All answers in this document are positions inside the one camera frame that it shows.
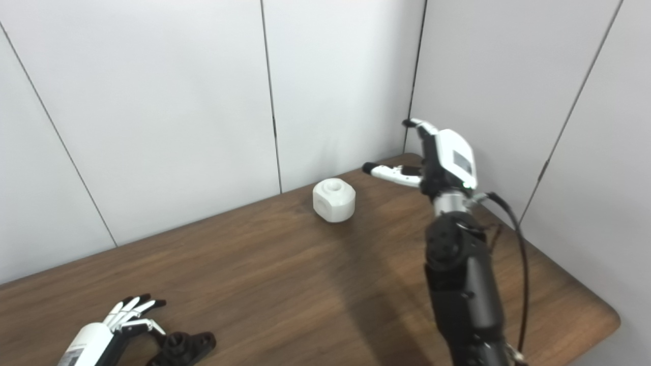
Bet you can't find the round white plastic piece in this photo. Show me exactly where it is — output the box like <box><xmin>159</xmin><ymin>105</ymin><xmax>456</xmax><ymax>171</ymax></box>
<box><xmin>312</xmin><ymin>178</ymin><xmax>357</xmax><ymax>223</ymax></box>

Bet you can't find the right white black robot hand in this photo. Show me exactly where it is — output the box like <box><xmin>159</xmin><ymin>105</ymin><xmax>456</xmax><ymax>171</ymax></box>
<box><xmin>362</xmin><ymin>118</ymin><xmax>479</xmax><ymax>201</ymax></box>

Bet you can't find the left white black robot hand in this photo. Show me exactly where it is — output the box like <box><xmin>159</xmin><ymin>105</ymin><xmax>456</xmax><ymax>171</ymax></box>
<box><xmin>57</xmin><ymin>293</ymin><xmax>167</xmax><ymax>366</ymax></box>

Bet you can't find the black flanged holder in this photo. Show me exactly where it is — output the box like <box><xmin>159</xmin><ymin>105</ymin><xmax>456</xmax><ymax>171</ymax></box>
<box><xmin>146</xmin><ymin>331</ymin><xmax>217</xmax><ymax>366</ymax></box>

